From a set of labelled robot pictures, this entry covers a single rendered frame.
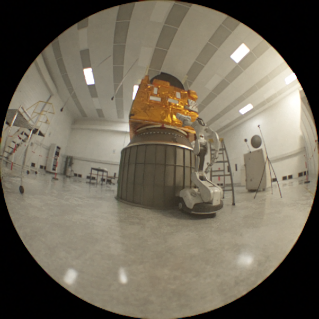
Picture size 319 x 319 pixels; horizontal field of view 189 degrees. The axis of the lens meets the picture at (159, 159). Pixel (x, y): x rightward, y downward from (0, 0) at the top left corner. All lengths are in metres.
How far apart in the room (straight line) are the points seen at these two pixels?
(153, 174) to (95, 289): 1.60
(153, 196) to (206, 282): 1.48
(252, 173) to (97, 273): 4.32
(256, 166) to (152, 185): 3.67
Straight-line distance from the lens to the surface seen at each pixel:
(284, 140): 8.22
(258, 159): 4.15
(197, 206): 1.21
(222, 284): 0.56
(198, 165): 1.51
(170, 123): 2.44
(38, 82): 7.85
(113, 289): 0.51
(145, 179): 1.70
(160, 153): 1.73
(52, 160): 7.86
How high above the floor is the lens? 0.46
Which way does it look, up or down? 14 degrees up
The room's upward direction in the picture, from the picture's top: 3 degrees clockwise
